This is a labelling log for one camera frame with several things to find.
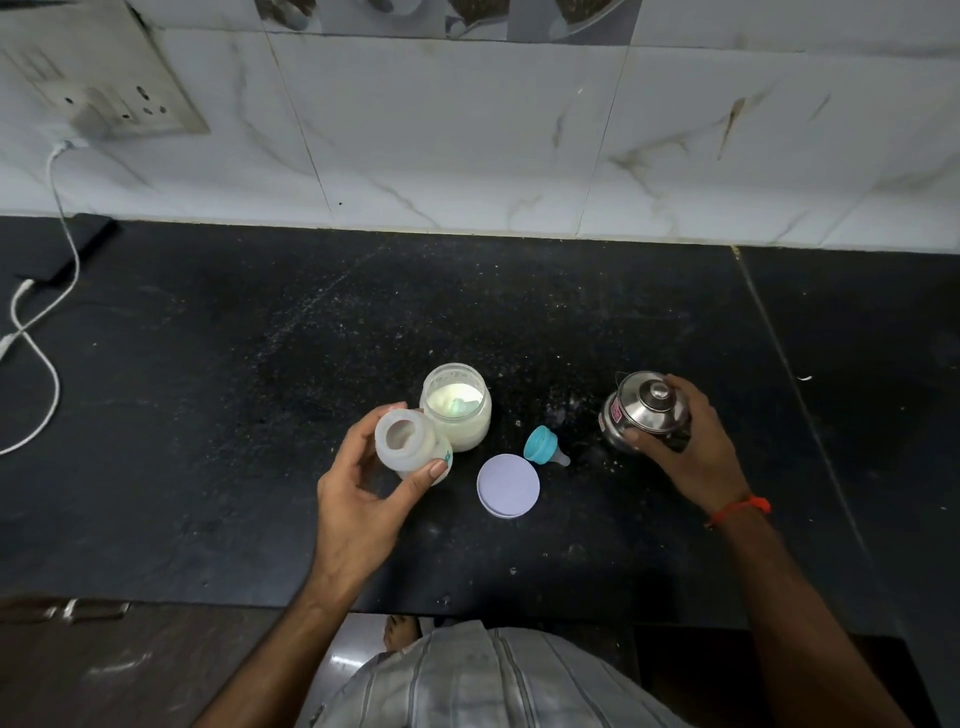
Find person's left hand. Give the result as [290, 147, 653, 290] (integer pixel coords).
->
[316, 402, 450, 594]

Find person's right hand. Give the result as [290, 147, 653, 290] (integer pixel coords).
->
[622, 374, 755, 519]

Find small steel pot with lid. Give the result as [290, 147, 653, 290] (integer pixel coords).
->
[598, 369, 693, 455]

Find clear plastic baby bottle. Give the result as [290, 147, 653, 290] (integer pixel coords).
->
[373, 409, 455, 487]

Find glass milk powder jar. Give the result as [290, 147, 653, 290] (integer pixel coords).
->
[418, 362, 493, 454]

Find lilac jar lid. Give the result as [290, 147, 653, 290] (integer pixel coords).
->
[476, 454, 542, 520]

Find blue bottle cap with nipple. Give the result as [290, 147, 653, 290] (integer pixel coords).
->
[523, 425, 571, 470]

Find person's left forearm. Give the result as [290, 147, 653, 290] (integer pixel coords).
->
[191, 577, 384, 728]

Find person's right forearm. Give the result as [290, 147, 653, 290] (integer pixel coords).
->
[712, 509, 913, 728]

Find person's foot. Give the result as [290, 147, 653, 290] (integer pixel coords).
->
[382, 614, 421, 654]

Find grey striped shirt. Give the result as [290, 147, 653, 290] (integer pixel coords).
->
[311, 620, 688, 728]

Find dark wooden cabinet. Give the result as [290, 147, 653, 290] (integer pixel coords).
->
[0, 596, 901, 728]

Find black phone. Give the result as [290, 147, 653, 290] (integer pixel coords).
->
[18, 213, 121, 286]

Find white charger plug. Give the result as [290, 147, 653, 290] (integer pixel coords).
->
[52, 89, 121, 148]

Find red thread bracelet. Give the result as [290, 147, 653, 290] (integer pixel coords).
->
[703, 494, 772, 530]

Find white charging cable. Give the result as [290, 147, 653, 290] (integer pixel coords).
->
[0, 142, 82, 361]
[0, 277, 61, 457]

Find grey wall socket plate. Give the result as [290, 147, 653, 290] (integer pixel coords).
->
[0, 0, 211, 140]

